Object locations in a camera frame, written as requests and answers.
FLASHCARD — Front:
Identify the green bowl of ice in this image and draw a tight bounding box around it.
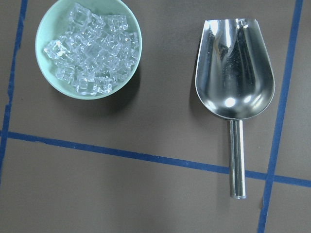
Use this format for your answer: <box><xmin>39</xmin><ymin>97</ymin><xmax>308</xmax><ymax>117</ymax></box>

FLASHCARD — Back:
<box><xmin>35</xmin><ymin>0</ymin><xmax>142</xmax><ymax>100</ymax></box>

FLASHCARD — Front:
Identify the metal ice scoop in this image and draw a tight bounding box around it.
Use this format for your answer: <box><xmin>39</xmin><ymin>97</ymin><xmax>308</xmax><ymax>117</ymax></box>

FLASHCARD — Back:
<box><xmin>195</xmin><ymin>18</ymin><xmax>275</xmax><ymax>199</ymax></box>

